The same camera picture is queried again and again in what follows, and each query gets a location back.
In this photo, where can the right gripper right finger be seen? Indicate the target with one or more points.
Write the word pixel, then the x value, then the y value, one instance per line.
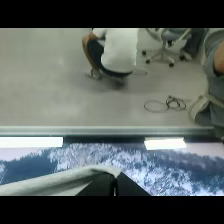
pixel 128 188

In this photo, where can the person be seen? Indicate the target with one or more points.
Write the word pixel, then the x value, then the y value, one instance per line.
pixel 116 50
pixel 213 83

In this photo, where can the silver frame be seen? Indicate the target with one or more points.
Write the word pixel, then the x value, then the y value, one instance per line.
pixel 100 130

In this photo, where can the white office chair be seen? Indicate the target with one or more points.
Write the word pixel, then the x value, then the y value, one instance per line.
pixel 165 43

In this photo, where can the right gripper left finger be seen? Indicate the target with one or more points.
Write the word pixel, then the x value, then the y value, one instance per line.
pixel 100 187

